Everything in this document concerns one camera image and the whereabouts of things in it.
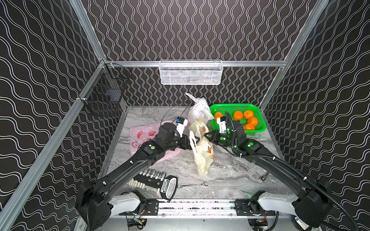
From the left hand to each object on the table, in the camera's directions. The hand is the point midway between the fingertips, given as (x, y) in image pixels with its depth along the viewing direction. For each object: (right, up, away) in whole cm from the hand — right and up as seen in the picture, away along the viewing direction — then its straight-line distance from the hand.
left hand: (198, 139), depth 71 cm
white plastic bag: (+4, +17, +29) cm, 34 cm away
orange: (+18, +14, +39) cm, 46 cm away
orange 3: (+40, +14, +37) cm, 57 cm away
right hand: (+3, +2, +5) cm, 6 cm away
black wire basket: (-60, +25, +22) cm, 69 cm away
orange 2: (+34, +14, +39) cm, 54 cm away
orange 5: (+38, +5, +29) cm, 48 cm away
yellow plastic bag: (+1, -3, -2) cm, 4 cm away
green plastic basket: (+46, +5, +29) cm, 55 cm away
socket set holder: (-17, -27, +9) cm, 33 cm away
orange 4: (+42, +9, +32) cm, 54 cm away
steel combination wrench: (-9, -28, +11) cm, 31 cm away
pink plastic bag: (-38, 0, +29) cm, 48 cm away
